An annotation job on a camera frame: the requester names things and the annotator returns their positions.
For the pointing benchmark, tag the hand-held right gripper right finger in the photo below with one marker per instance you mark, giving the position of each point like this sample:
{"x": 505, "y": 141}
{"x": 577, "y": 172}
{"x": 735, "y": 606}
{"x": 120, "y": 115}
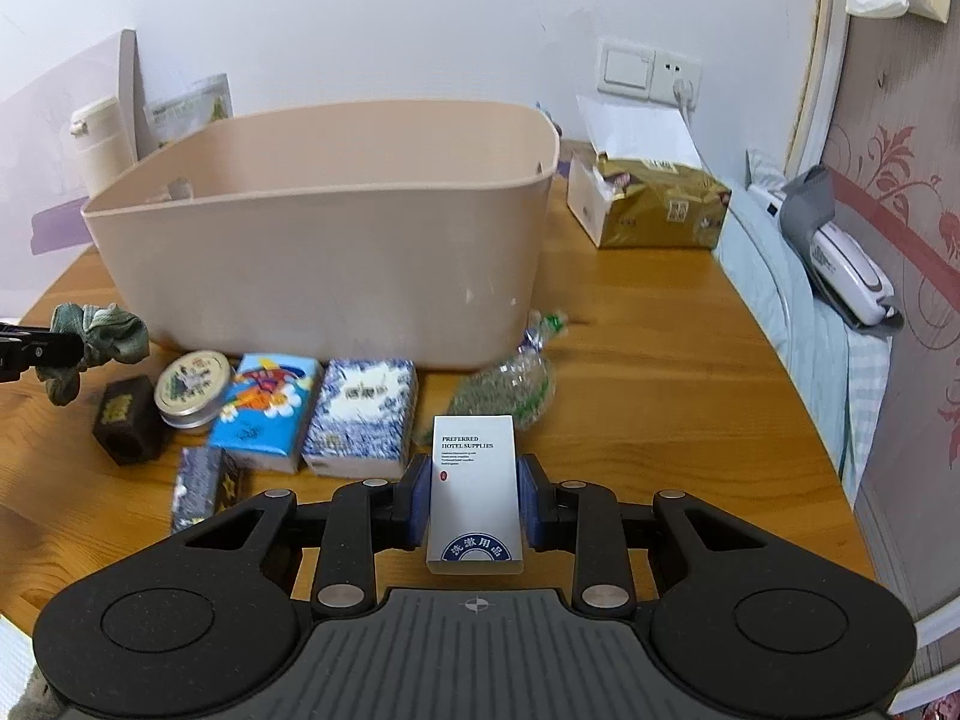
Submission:
{"x": 529, "y": 502}

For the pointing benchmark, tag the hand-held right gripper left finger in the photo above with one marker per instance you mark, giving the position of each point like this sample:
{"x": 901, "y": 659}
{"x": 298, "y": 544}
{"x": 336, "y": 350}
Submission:
{"x": 420, "y": 501}

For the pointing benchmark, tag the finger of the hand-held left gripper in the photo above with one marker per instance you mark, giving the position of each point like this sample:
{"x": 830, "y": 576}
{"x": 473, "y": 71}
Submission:
{"x": 34, "y": 356}

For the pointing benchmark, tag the white paper box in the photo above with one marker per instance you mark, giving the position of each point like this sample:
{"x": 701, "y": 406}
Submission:
{"x": 472, "y": 495}

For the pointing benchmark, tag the green cloth scrunchie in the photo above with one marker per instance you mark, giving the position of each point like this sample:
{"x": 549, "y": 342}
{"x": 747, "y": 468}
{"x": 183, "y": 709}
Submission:
{"x": 112, "y": 334}

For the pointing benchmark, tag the dark brown wooden cube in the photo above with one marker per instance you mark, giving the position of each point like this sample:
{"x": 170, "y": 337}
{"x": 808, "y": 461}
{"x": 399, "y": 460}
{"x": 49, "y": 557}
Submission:
{"x": 124, "y": 420}

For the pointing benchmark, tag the green candy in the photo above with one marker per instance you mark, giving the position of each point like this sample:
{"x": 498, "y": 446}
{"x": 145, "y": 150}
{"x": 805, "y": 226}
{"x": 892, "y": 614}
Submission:
{"x": 502, "y": 390}

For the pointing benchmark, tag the round metal tin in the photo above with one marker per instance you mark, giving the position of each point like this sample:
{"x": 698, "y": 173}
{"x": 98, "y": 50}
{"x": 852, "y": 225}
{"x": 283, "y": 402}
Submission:
{"x": 191, "y": 382}

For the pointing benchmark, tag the colourful small card box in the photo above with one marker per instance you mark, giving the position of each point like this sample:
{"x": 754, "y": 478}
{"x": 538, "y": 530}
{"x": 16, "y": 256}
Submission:
{"x": 262, "y": 412}

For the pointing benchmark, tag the beige plastic storage bin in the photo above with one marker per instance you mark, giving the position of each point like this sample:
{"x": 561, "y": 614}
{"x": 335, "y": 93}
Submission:
{"x": 315, "y": 270}

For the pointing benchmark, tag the blue white tissue pack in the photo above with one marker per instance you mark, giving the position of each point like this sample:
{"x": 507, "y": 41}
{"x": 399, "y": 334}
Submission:
{"x": 360, "y": 420}

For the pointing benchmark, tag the small dark blue box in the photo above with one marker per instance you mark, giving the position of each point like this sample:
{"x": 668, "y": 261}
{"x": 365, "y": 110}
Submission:
{"x": 202, "y": 487}

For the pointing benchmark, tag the beige thermos bottle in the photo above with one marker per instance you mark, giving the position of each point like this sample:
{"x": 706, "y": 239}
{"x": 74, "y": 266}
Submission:
{"x": 101, "y": 150}

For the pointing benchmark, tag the banana snack bag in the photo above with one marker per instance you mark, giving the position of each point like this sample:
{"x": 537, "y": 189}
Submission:
{"x": 187, "y": 109}

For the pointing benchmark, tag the gold tissue box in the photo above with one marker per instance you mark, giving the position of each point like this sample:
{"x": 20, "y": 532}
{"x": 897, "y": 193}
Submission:
{"x": 660, "y": 210}

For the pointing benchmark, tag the light blue mattress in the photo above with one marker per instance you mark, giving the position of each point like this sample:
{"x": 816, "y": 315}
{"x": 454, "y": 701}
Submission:
{"x": 780, "y": 292}

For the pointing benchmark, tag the small white device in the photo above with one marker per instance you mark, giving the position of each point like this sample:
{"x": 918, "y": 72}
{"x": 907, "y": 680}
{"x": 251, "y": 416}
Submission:
{"x": 769, "y": 201}

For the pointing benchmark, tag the white paper sheet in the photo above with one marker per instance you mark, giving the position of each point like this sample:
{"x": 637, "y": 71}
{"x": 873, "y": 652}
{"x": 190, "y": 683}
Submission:
{"x": 637, "y": 127}

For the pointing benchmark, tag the white blood pressure monitor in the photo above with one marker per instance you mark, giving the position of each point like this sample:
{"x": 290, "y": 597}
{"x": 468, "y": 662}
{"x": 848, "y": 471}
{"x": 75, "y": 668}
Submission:
{"x": 847, "y": 262}

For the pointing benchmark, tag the white plug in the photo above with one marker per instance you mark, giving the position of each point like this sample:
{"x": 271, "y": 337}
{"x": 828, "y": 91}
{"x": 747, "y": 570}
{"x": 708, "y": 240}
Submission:
{"x": 685, "y": 92}

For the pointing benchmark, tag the floral patterned headboard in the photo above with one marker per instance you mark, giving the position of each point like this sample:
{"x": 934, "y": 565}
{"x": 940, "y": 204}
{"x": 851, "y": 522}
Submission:
{"x": 900, "y": 127}

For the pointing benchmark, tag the white wall switch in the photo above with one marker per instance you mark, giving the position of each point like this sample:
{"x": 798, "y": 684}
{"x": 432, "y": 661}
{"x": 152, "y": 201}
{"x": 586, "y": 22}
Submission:
{"x": 625, "y": 67}

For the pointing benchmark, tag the white wall socket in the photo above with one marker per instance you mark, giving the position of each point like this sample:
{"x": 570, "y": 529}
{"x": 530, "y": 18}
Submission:
{"x": 679, "y": 67}

